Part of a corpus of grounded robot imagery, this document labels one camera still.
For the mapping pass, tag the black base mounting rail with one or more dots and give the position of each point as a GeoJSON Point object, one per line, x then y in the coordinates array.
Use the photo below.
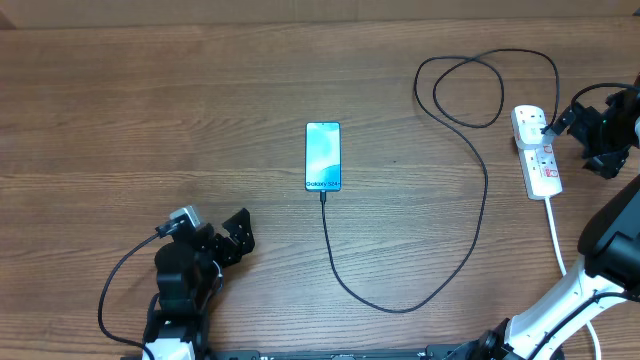
{"type": "Point", "coordinates": [429, 353]}

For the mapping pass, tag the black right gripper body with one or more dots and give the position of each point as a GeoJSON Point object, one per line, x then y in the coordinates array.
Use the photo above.
{"type": "Point", "coordinates": [605, 138]}

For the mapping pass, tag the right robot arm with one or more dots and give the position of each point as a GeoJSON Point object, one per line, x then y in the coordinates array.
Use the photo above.
{"type": "Point", "coordinates": [606, 272]}

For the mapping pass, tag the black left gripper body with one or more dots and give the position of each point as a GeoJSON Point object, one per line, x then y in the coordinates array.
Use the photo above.
{"type": "Point", "coordinates": [210, 244]}

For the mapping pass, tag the brown cardboard backdrop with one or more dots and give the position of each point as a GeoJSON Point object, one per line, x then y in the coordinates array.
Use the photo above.
{"type": "Point", "coordinates": [59, 14]}

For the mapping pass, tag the white power strip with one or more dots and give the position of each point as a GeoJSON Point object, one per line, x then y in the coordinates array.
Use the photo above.
{"type": "Point", "coordinates": [539, 166]}

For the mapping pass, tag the white charger plug adapter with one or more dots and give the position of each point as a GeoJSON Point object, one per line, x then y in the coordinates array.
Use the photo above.
{"type": "Point", "coordinates": [529, 136]}

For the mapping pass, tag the Samsung Galaxy smartphone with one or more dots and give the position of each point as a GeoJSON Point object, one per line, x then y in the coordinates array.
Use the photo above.
{"type": "Point", "coordinates": [323, 160]}

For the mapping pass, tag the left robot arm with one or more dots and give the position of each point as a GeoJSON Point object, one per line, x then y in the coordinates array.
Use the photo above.
{"type": "Point", "coordinates": [189, 275]}

